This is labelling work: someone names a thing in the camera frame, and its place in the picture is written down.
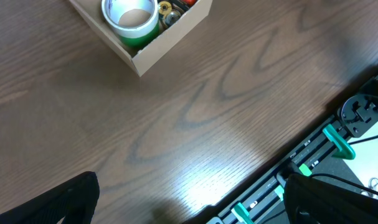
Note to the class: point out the beige masking tape roll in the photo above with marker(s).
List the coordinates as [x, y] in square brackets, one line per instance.
[131, 18]

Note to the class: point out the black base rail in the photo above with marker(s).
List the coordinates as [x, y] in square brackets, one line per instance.
[342, 151]

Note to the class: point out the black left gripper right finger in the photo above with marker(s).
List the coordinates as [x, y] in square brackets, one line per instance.
[309, 200]

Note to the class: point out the brown cardboard box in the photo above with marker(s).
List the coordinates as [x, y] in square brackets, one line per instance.
[141, 59]

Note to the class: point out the black teardrop tape measure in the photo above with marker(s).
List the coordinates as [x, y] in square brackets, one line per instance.
[170, 11]

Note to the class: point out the red stapler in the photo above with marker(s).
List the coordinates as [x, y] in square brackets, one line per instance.
[189, 3]

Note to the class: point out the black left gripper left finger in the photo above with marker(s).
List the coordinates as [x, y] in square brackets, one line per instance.
[73, 201]

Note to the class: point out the green tape roll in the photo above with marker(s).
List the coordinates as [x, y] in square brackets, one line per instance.
[141, 41]

